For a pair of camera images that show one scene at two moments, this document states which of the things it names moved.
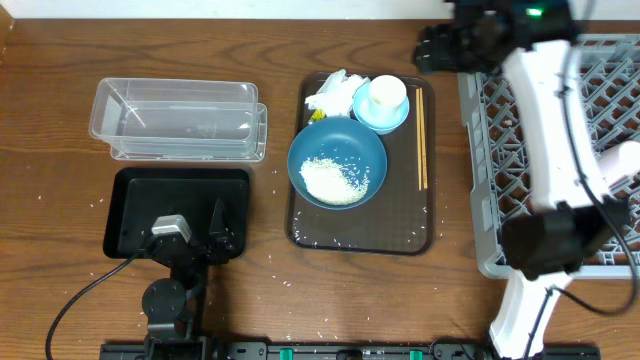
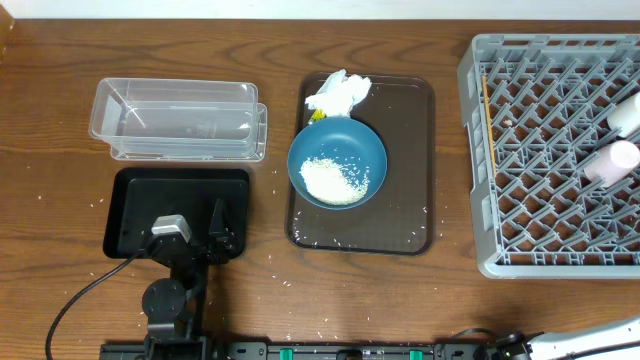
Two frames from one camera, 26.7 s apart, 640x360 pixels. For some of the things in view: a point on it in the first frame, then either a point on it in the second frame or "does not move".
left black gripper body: x=187 y=248 does not move
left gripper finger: x=217 y=228 does not move
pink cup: x=620 y=161 does not move
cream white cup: x=387 y=94 → x=626 y=116
